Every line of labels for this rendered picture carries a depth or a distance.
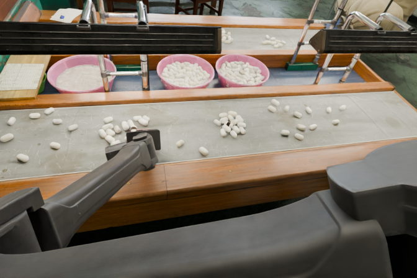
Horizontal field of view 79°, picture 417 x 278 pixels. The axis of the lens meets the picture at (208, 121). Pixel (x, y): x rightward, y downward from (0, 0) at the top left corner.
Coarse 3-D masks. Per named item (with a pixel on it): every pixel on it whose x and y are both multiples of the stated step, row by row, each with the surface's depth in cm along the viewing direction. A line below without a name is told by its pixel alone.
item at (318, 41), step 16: (320, 32) 86; (336, 32) 86; (352, 32) 87; (368, 32) 89; (400, 32) 92; (416, 32) 94; (320, 48) 86; (336, 48) 87; (352, 48) 89; (368, 48) 90; (384, 48) 92; (400, 48) 94; (416, 48) 96
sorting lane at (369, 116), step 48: (288, 96) 118; (336, 96) 123; (384, 96) 129; (0, 144) 81; (48, 144) 83; (96, 144) 86; (192, 144) 91; (240, 144) 94; (288, 144) 97; (336, 144) 100
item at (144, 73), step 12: (84, 12) 69; (144, 12) 75; (144, 24) 71; (144, 60) 95; (108, 72) 96; (120, 72) 98; (132, 72) 99; (144, 72) 99; (108, 84) 100; (144, 84) 103
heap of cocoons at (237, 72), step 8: (224, 64) 130; (232, 64) 132; (240, 64) 134; (248, 64) 134; (224, 72) 125; (232, 72) 126; (240, 72) 128; (248, 72) 128; (256, 72) 132; (232, 80) 121; (240, 80) 122; (248, 80) 123; (256, 80) 125
